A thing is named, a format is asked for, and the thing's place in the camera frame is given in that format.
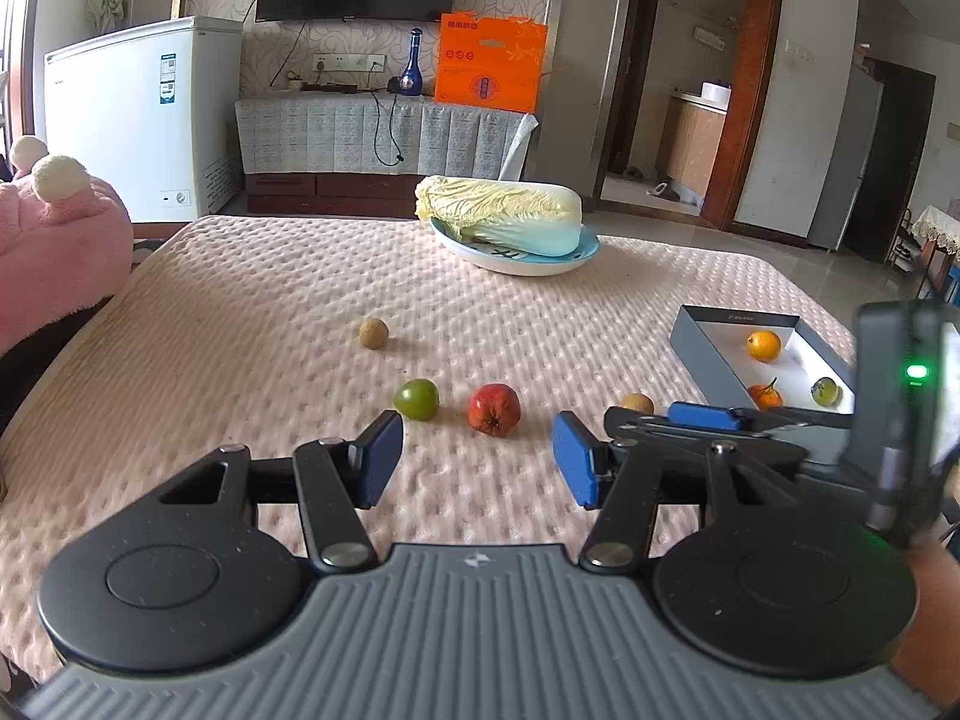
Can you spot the pink plush toy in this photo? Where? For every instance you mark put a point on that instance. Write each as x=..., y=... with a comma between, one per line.
x=60, y=255

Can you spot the black power strip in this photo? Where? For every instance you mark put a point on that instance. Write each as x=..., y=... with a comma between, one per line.
x=322, y=86

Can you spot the pair of slippers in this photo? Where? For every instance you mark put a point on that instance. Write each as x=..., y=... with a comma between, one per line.
x=662, y=190

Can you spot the black cloth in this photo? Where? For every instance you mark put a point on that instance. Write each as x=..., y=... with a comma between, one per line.
x=30, y=382

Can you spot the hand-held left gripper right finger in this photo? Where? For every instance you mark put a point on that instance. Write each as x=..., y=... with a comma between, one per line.
x=574, y=461

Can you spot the small tan kiwi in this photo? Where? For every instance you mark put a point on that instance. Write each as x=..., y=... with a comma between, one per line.
x=373, y=333

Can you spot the white box with grey rim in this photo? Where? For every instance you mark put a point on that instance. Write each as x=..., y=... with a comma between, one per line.
x=701, y=345

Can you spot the table with lace cloth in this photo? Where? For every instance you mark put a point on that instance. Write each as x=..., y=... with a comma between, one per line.
x=934, y=229

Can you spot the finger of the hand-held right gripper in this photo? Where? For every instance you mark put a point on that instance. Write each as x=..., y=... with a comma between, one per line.
x=701, y=415
x=645, y=427

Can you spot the light blue plate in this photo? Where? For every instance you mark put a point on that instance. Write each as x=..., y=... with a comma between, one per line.
x=517, y=264

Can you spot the orange cardboard gift box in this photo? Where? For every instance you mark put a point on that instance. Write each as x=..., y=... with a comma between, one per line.
x=491, y=64

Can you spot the person's right forearm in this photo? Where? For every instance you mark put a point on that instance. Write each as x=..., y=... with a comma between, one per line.
x=934, y=615

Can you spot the brown kiwi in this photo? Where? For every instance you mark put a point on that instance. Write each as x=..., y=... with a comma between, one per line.
x=636, y=403

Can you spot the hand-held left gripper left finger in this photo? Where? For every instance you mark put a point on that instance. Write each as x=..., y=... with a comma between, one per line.
x=381, y=457

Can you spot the green persimmon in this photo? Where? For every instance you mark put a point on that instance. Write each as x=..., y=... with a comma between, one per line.
x=825, y=391

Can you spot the white chest freezer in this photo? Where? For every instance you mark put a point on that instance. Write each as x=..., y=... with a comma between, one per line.
x=112, y=120

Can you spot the white rolled paper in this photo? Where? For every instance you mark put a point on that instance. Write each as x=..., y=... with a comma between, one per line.
x=517, y=150

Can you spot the white wall socket strip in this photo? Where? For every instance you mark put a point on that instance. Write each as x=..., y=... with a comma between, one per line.
x=347, y=62

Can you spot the white wall junction box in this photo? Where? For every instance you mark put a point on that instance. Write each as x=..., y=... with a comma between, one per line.
x=709, y=37

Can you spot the pink dotted bedspread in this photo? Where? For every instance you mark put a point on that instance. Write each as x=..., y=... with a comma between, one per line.
x=262, y=330

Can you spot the green plum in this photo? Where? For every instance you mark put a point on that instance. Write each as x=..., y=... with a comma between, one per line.
x=417, y=399

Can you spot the dark wooden door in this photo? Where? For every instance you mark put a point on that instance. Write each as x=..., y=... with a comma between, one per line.
x=637, y=52

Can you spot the red apple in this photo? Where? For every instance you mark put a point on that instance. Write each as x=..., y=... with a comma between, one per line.
x=494, y=409

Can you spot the wooden kitchen cabinet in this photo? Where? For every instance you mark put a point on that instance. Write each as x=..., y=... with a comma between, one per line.
x=691, y=146

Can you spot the white container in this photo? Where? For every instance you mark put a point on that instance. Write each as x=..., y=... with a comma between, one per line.
x=716, y=91

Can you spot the napa cabbage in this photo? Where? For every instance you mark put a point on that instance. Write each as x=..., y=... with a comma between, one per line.
x=499, y=211

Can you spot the grey refrigerator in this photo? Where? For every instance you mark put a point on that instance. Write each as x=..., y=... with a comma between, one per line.
x=844, y=157

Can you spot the dark wooden tv cabinet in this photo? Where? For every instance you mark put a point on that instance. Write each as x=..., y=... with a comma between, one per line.
x=322, y=193

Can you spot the grey checked cabinet cloth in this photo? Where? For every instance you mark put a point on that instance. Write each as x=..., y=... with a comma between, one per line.
x=315, y=135

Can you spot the oval orange citrus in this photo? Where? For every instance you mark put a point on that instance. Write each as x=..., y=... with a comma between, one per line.
x=763, y=345

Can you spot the mandarin with stem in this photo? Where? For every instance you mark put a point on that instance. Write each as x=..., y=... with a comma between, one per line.
x=763, y=396

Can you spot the blue glass bottle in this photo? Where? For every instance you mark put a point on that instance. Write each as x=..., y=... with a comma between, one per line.
x=411, y=75

